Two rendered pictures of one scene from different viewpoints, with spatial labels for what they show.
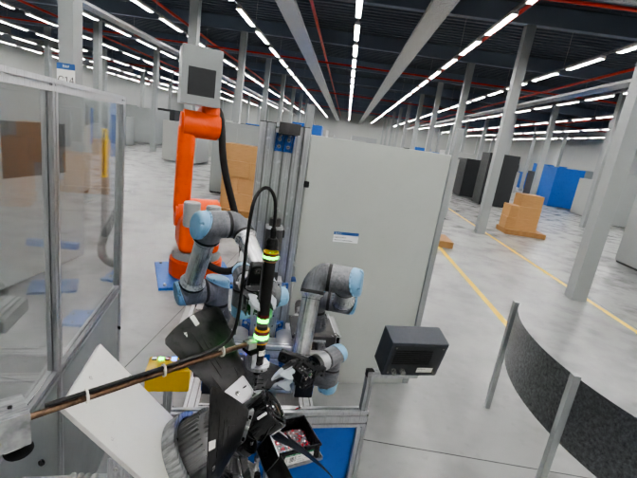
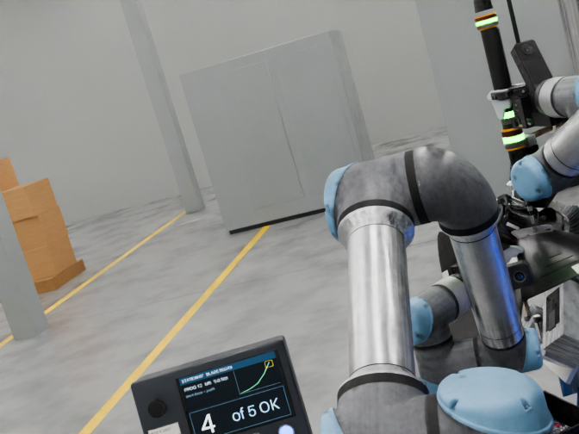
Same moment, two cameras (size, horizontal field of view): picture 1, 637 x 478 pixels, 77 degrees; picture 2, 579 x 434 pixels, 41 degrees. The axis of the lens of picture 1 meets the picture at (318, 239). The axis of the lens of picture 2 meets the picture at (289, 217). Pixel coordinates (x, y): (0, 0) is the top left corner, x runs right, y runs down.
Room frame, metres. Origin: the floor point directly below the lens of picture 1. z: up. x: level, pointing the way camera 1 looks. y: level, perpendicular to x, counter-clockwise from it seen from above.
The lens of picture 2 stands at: (2.77, -0.01, 1.67)
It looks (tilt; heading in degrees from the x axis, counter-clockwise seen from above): 10 degrees down; 192
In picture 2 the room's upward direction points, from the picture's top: 16 degrees counter-clockwise
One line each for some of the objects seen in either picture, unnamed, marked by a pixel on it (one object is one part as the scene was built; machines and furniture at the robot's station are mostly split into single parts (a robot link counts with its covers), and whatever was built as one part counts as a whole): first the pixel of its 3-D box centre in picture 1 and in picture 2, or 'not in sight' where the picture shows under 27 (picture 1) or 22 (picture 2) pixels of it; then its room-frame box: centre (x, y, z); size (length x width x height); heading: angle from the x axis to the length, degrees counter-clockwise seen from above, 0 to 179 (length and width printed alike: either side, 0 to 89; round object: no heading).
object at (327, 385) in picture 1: (324, 377); (447, 363); (1.41, -0.10, 1.08); 0.11 x 0.08 x 0.11; 85
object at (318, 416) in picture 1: (264, 417); not in sight; (1.45, 0.11, 0.82); 0.90 x 0.04 x 0.08; 103
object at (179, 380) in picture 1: (169, 375); not in sight; (1.36, 0.50, 1.02); 0.16 x 0.10 x 0.11; 103
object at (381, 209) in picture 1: (363, 261); not in sight; (3.05, -0.38, 1.10); 1.21 x 0.05 x 2.20; 103
